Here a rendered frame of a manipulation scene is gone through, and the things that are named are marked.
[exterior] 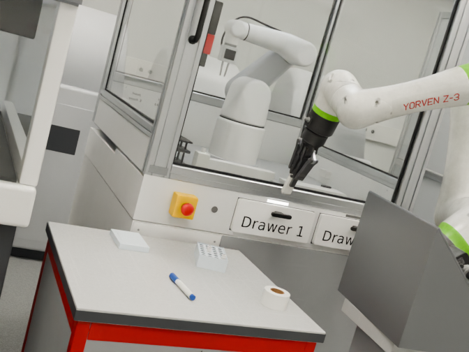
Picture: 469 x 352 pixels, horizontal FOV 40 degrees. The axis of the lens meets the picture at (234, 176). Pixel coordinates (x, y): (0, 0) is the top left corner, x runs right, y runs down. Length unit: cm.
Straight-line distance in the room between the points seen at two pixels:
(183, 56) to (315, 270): 89
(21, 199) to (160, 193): 50
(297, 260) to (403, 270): 60
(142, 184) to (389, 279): 77
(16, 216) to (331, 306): 122
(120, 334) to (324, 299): 108
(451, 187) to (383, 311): 47
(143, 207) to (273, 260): 51
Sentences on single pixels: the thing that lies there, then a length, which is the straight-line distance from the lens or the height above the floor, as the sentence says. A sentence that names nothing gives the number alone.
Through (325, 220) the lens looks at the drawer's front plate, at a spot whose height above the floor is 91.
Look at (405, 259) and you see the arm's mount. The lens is 175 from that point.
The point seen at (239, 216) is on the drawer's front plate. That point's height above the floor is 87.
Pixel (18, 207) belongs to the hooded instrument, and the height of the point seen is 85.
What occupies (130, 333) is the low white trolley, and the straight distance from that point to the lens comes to 147.
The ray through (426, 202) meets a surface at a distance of 423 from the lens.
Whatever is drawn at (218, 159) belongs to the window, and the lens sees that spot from 205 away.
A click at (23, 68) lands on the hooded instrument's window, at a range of 163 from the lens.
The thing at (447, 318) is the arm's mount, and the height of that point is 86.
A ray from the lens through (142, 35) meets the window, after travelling 243.
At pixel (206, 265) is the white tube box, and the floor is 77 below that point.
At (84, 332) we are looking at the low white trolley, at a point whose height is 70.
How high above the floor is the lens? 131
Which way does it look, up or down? 9 degrees down
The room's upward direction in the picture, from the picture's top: 16 degrees clockwise
